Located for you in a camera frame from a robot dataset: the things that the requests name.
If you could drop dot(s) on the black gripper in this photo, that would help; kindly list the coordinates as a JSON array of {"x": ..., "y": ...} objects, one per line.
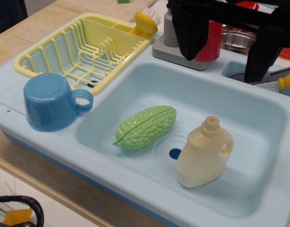
[{"x": 191, "y": 23}]

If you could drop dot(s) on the cream toy detergent bottle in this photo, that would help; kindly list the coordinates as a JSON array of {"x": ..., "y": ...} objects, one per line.
[{"x": 205, "y": 155}]

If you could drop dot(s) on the yellow plastic drying rack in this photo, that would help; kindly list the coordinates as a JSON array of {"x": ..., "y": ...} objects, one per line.
[{"x": 89, "y": 51}]

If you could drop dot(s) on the light blue toy sink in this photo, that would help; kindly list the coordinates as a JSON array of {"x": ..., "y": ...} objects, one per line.
[{"x": 254, "y": 190}]

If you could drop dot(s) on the stainless steel pot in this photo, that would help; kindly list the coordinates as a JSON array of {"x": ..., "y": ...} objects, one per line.
[{"x": 235, "y": 40}]

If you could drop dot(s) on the red plastic tumbler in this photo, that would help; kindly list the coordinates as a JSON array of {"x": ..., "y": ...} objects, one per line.
[{"x": 211, "y": 50}]

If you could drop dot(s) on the grey toy faucet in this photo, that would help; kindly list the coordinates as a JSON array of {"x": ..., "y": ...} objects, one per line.
[{"x": 167, "y": 47}]

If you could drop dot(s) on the yellow dish brush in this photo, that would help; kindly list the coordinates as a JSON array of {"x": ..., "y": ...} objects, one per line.
[{"x": 146, "y": 23}]

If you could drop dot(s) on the green block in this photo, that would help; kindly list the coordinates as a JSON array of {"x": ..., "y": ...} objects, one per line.
[{"x": 123, "y": 1}]

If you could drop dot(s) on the green toy bitter gourd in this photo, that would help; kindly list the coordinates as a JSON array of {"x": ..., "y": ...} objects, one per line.
[{"x": 145, "y": 127}]

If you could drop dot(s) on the blue plastic cup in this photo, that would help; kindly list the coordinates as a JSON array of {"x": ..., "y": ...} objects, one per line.
[{"x": 51, "y": 104}]

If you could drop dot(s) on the yellow tape piece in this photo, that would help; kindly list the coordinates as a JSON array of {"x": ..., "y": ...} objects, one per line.
[{"x": 14, "y": 217}]

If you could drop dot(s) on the yellow handled utensil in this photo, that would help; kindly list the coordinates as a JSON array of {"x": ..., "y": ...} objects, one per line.
[{"x": 284, "y": 83}]

